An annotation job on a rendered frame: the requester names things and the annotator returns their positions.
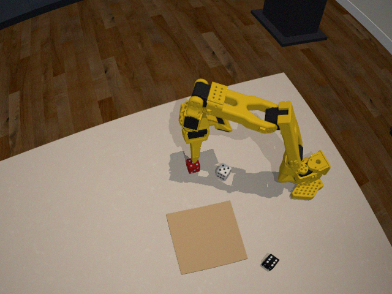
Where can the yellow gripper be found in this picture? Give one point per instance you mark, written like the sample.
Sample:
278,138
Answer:
196,138

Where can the red die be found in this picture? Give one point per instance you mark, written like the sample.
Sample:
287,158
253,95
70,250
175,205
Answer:
192,167

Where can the black die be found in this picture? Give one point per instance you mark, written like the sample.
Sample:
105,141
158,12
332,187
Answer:
270,262

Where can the tan square mat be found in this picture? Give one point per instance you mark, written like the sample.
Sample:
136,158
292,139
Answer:
206,237

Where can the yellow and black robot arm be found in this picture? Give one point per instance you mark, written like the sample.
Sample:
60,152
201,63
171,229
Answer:
214,99

